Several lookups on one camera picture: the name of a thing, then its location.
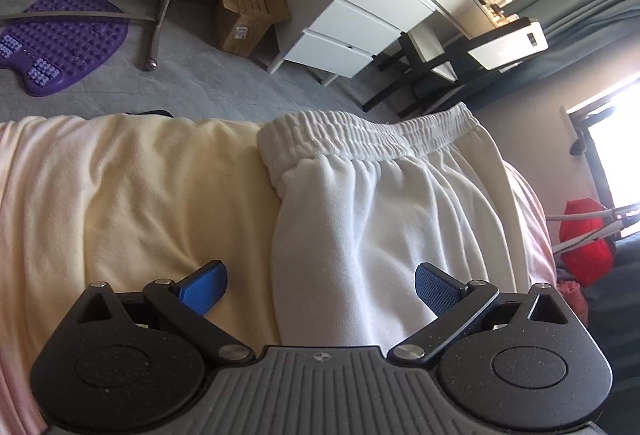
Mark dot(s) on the red bag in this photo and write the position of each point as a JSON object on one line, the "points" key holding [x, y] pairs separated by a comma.
{"points": [[586, 240]]}

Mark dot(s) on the white air purifier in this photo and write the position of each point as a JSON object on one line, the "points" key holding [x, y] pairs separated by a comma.
{"points": [[510, 42]]}

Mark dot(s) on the white sweatpants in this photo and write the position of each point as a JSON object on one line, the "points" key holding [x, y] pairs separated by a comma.
{"points": [[380, 215]]}

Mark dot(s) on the purple foot massage mat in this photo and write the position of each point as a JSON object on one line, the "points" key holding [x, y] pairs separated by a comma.
{"points": [[55, 44]]}

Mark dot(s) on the white drawer cabinet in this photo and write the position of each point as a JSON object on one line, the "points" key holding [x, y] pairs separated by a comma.
{"points": [[360, 10]]}

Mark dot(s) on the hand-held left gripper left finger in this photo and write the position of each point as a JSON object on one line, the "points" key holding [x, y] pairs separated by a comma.
{"points": [[206, 284]]}

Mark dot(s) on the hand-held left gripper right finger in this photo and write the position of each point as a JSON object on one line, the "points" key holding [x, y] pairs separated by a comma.
{"points": [[436, 287]]}

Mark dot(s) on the cream and pink bed sheet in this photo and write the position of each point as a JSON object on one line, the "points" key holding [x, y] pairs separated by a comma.
{"points": [[125, 215]]}

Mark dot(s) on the black stool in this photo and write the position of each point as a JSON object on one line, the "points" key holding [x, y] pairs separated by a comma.
{"points": [[410, 65]]}

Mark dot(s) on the grey curtain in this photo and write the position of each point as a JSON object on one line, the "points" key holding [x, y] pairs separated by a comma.
{"points": [[575, 30]]}

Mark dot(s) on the cardboard box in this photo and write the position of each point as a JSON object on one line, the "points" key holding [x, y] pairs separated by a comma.
{"points": [[248, 10]]}

